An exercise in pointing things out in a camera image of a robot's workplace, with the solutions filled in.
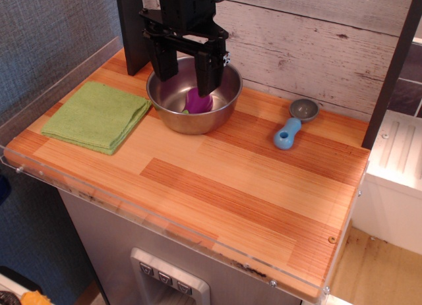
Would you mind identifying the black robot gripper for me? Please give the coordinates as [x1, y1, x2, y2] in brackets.
[140, 0, 229, 97]

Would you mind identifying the stainless steel bowl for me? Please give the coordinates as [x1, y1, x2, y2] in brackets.
[146, 57, 243, 134]

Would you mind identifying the green cloth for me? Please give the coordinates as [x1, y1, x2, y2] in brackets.
[41, 82, 151, 155]

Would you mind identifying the blue grey scoop brush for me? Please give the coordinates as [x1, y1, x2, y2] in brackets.
[273, 99, 320, 150]

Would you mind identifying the purple toy eggplant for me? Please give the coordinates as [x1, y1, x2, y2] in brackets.
[182, 88, 214, 114]

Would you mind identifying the grey toy fridge cabinet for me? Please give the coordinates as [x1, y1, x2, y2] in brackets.
[60, 191, 302, 304]

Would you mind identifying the silver dispenser button panel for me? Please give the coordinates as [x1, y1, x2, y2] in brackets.
[131, 248, 211, 304]

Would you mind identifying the white toy sink unit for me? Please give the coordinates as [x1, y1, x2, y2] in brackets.
[351, 38, 422, 253]

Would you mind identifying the orange object bottom left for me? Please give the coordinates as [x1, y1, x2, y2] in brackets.
[20, 291, 52, 305]

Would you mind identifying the dark left frame post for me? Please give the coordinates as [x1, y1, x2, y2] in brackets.
[116, 0, 150, 76]

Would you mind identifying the dark frame post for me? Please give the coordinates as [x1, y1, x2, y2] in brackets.
[361, 0, 421, 150]
[116, 0, 150, 76]

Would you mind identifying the dark right frame post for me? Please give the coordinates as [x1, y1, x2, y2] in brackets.
[361, 0, 421, 150]

